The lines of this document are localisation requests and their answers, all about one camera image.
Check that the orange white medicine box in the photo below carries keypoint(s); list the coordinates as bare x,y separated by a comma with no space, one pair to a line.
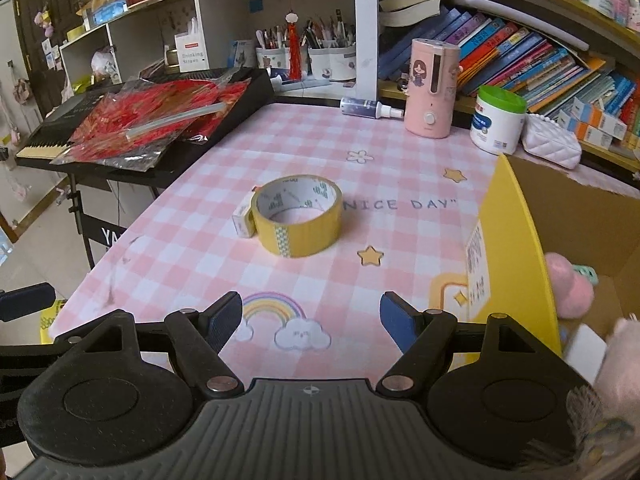
590,125

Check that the yellow tape roll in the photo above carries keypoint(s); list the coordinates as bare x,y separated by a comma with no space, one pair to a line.
298,216

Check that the spray bottle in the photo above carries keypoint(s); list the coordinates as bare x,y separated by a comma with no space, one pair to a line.
369,109

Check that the white drinking straws box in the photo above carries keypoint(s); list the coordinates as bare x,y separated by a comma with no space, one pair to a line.
191,52

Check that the white quilted purse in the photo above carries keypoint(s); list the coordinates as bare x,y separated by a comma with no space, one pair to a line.
543,138

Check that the yellow plastic bag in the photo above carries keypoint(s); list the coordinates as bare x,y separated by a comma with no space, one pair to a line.
47,318

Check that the red tassel ornament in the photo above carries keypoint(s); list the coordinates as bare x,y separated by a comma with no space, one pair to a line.
296,72

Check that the yellow cardboard box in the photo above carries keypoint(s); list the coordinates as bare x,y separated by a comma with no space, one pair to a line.
554,251

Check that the pink humidifier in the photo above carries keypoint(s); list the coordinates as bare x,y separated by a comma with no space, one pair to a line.
432,88

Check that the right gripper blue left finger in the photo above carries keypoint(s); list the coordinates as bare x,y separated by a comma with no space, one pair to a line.
220,320

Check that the white small eraser box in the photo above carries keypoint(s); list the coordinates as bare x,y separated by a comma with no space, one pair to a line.
242,217

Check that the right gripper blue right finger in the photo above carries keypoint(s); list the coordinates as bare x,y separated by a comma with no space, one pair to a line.
402,321

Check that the red decorations in plastic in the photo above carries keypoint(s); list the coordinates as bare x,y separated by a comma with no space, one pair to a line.
133,128

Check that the mint green comb case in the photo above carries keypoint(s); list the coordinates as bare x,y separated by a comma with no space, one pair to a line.
588,272

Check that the small pink plush ball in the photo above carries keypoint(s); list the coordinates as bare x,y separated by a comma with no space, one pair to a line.
572,292

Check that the large pink plush pig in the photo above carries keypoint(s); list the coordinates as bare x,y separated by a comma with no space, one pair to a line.
617,383

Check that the white pen holder left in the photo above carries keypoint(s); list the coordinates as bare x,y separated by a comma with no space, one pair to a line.
273,58

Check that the pink checkered tablecloth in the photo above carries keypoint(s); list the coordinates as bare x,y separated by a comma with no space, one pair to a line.
409,207

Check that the black electronic keyboard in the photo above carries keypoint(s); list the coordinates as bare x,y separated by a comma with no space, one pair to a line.
53,135

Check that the white pen holder right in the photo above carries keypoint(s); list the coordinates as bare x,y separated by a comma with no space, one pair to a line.
333,64

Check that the row of leaning books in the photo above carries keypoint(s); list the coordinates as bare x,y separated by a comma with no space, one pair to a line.
462,52

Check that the white charger plug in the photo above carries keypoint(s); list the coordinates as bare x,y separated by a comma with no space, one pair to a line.
585,352

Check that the white jar green lid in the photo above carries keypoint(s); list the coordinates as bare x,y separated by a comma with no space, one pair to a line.
498,120

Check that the white pen holder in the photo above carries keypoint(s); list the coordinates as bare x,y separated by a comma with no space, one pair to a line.
273,58
333,64

